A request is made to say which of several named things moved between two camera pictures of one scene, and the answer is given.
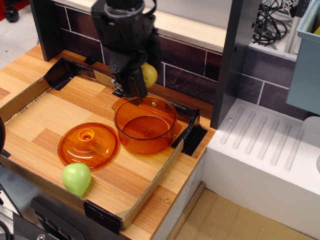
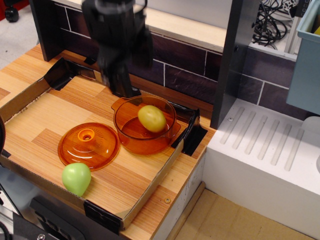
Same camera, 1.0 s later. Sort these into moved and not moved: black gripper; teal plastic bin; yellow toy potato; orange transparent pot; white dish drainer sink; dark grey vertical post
Moved: black gripper; yellow toy potato
Not moved: white dish drainer sink; orange transparent pot; teal plastic bin; dark grey vertical post
